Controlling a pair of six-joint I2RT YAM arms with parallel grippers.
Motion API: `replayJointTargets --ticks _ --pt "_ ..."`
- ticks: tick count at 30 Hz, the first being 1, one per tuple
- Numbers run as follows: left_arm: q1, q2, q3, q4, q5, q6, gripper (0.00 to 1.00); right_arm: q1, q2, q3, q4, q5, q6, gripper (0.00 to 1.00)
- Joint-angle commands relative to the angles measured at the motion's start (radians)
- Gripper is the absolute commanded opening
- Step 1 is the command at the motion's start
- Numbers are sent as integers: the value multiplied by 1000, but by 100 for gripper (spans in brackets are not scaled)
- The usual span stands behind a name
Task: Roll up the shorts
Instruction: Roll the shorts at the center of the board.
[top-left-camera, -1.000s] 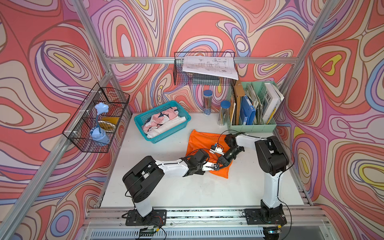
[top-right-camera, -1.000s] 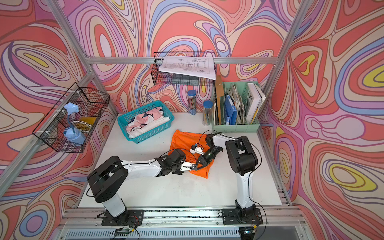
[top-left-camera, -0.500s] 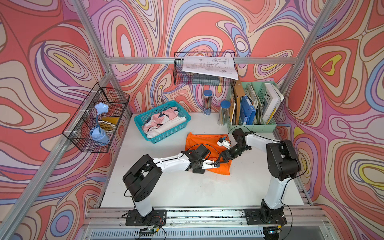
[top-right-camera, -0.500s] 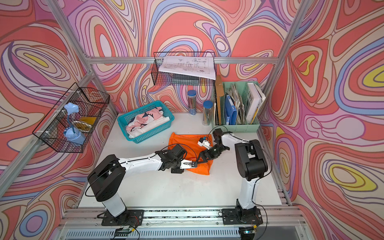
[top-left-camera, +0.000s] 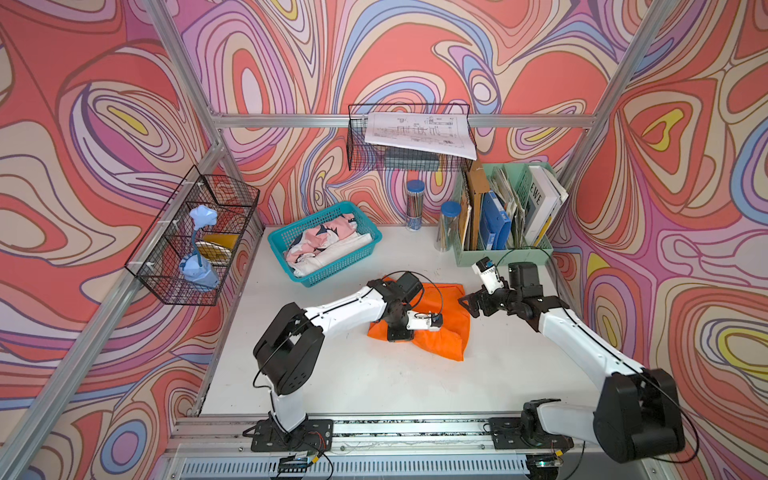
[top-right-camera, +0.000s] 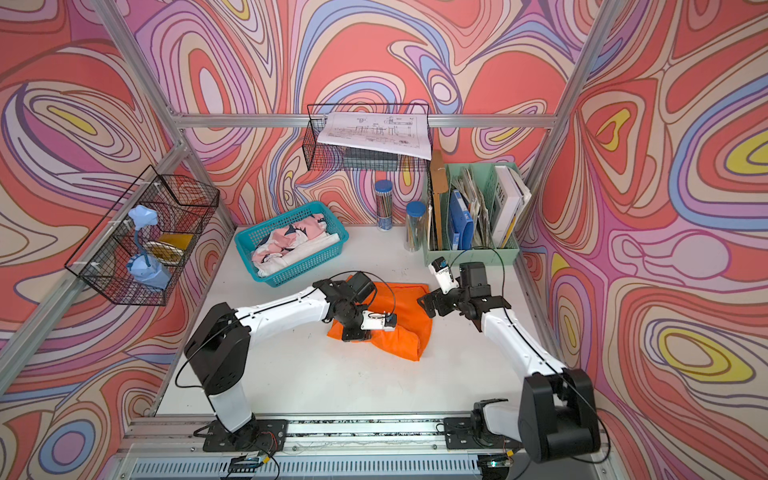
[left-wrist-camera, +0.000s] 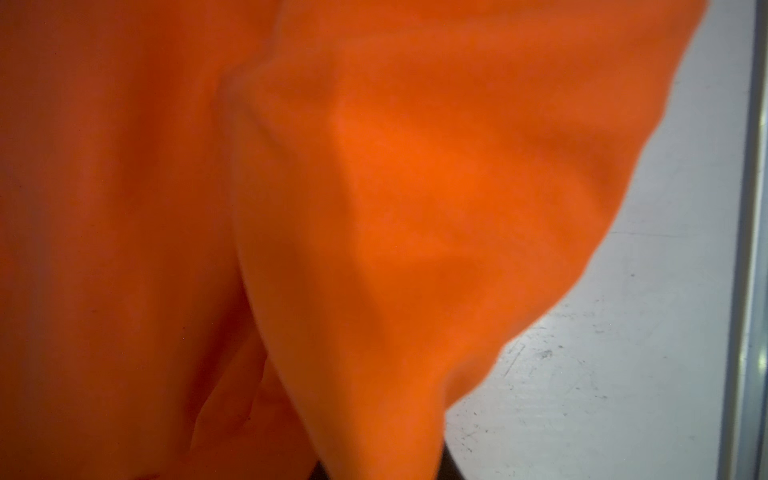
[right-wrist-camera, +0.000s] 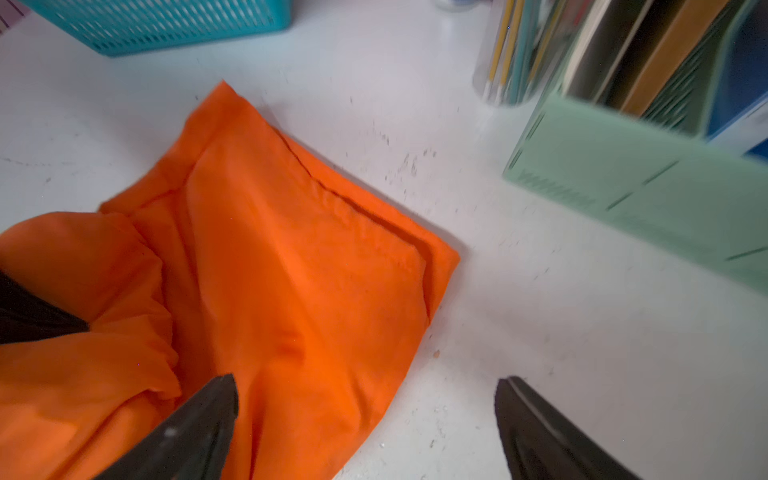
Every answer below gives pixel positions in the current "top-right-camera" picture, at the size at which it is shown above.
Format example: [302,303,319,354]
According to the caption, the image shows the blue folder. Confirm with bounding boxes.
[449,190,474,250]

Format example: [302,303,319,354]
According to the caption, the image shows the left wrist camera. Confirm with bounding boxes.
[360,310,397,331]

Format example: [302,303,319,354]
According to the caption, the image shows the white book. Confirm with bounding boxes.
[490,164,531,249]

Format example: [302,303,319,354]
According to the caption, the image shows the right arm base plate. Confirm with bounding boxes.
[436,416,523,452]

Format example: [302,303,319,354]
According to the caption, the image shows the white printed paper sheet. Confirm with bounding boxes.
[317,112,433,161]

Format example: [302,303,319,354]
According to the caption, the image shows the black wire basket left wall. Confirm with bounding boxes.
[65,166,220,306]

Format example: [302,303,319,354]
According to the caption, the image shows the green desk organizer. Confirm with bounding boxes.
[422,162,520,266]

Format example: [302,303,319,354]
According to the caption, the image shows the black wire basket back wall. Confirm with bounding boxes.
[302,101,433,172]

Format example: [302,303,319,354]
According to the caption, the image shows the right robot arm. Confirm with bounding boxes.
[418,257,602,463]

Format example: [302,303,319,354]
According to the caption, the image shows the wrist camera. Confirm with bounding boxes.
[428,256,459,294]
[360,310,397,331]

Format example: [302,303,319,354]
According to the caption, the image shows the brown cardboard folder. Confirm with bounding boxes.
[430,148,449,250]

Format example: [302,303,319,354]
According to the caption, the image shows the orange shorts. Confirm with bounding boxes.
[352,282,433,362]

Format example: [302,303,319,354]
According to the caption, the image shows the black wire basket wall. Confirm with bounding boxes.
[302,101,433,172]
[65,166,220,306]

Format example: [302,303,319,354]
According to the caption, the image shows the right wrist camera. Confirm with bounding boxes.
[428,256,459,294]

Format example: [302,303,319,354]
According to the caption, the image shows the aluminium rail front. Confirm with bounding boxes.
[118,411,512,458]

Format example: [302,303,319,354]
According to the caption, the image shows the tall clear tube blue lid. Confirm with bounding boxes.
[374,179,393,231]

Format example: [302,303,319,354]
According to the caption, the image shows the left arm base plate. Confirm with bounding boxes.
[199,418,289,454]

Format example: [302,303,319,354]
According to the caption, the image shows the short clear tube blue lid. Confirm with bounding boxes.
[405,201,427,252]

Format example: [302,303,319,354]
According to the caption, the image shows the pink white folded clothes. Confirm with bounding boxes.
[251,214,340,278]

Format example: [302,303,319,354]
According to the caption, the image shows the teal plastic basket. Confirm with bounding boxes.
[234,201,349,287]

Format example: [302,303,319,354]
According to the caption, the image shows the yellow roll in basket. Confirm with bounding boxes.
[144,233,193,266]

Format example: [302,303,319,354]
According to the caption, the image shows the light blue desk lamp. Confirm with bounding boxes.
[127,205,171,291]

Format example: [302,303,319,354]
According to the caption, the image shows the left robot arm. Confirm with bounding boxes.
[183,271,397,434]

